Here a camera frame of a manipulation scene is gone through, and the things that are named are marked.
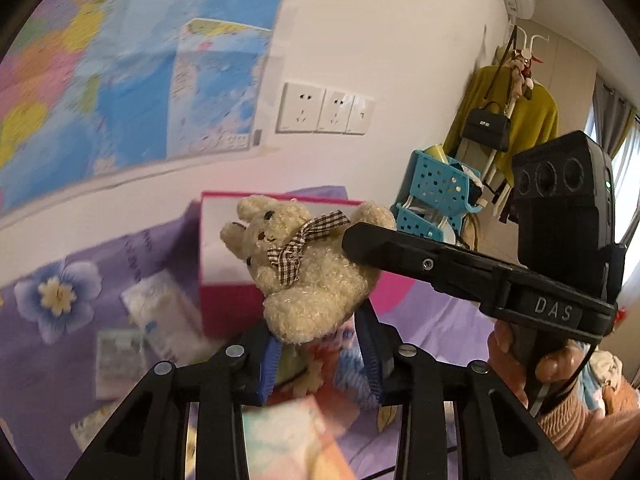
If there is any blue perforated basket rack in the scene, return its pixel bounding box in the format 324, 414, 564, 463
390, 145, 488, 251

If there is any grey curtain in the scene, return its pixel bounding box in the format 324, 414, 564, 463
592, 75, 640, 173

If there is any yellow coat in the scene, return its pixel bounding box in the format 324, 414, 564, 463
442, 65, 560, 187

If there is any silver green packet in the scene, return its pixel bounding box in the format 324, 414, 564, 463
95, 330, 149, 402

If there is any white wall socket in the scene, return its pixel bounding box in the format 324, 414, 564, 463
316, 89, 357, 134
276, 81, 326, 134

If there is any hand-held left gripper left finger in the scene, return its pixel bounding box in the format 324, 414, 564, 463
65, 322, 282, 480

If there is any cotton swab packet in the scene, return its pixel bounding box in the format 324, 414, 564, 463
121, 270, 226, 367

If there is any beige teddy bear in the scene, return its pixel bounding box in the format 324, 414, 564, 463
220, 195, 398, 346

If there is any white wall switch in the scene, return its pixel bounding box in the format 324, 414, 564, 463
345, 95, 376, 136

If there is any person's right forearm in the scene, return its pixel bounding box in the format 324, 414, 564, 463
530, 350, 640, 480

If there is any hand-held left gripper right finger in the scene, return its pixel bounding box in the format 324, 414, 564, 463
352, 300, 576, 480

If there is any person's right hand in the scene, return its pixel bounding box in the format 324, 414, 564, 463
487, 320, 588, 411

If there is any purple floral bedsheet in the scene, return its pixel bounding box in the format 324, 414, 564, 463
0, 185, 640, 480

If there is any colourful wall map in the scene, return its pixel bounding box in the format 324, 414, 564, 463
0, 0, 301, 213

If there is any black handbag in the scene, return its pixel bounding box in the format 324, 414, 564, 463
461, 101, 512, 153

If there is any pink cardboard box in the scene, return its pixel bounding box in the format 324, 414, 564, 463
199, 190, 416, 339

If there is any small hanging doll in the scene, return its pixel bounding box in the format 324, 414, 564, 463
505, 49, 540, 102

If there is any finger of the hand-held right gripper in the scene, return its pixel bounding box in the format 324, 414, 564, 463
341, 222, 517, 307

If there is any white coat rack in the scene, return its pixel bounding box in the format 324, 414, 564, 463
500, 25, 551, 111

